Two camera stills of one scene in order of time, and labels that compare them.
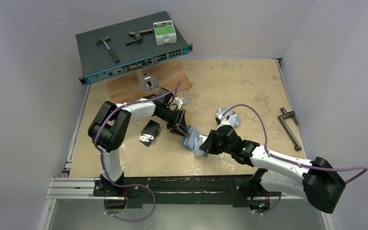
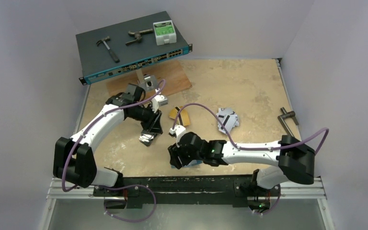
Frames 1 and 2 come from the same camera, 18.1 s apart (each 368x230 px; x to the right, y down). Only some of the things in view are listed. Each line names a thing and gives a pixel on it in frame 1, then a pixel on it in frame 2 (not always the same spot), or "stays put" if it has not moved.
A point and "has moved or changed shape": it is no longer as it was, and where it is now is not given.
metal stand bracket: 147,82 stays put
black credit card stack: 149,132 stays put
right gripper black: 216,141 to 178,154
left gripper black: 178,123 to 153,124
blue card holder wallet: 189,142 has moved or changed shape
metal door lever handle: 287,128 stays put
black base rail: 234,189 stays put
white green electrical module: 165,32 stays put
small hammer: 111,52 stays put
